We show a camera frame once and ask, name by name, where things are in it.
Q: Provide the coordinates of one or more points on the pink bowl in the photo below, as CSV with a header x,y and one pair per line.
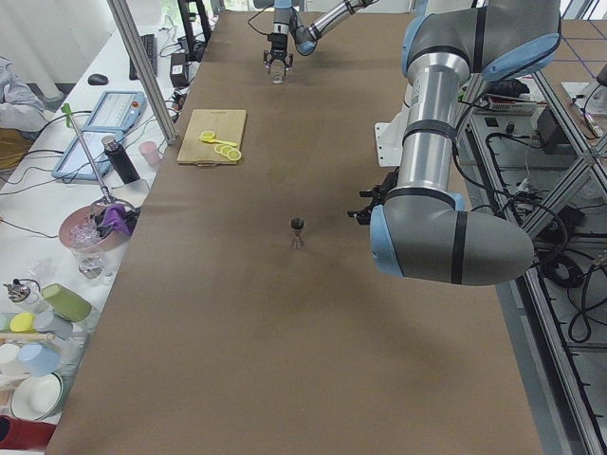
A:
x,y
90,217

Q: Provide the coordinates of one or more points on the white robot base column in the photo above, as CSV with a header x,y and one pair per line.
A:
x,y
389,137

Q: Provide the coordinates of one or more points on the aluminium frame post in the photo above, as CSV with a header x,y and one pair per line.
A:
x,y
129,34

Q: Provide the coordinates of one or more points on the pink cup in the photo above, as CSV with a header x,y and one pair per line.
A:
x,y
150,152

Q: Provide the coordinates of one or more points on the white green-rimmed bowl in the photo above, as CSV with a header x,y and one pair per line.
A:
x,y
38,397

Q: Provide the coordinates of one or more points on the blue teach pendant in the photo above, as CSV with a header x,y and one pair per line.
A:
x,y
74,164
116,111

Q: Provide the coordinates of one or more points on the green cup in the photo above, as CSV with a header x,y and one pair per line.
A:
x,y
67,303

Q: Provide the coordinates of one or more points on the wooden cutting board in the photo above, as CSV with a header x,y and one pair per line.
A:
x,y
229,124

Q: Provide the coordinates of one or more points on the yellow cup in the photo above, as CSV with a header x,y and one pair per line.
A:
x,y
22,323

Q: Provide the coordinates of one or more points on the light blue cup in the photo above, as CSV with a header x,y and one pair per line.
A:
x,y
39,358

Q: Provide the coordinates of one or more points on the black computer mouse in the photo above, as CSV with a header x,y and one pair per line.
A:
x,y
97,79

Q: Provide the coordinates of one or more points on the purple cloth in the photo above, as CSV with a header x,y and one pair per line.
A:
x,y
115,220

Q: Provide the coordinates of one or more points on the black water bottle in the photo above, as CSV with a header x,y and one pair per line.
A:
x,y
119,160

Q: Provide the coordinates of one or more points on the yellow lemon slice on stick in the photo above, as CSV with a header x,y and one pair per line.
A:
x,y
210,136

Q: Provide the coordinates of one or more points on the metal jigger measuring cup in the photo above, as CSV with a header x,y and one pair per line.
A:
x,y
297,225

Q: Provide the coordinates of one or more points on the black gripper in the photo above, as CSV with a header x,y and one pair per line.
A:
x,y
377,196
278,46

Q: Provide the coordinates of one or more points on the clear glass cup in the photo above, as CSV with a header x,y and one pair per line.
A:
x,y
277,72

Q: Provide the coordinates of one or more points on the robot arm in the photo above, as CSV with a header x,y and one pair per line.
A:
x,y
418,232
288,22

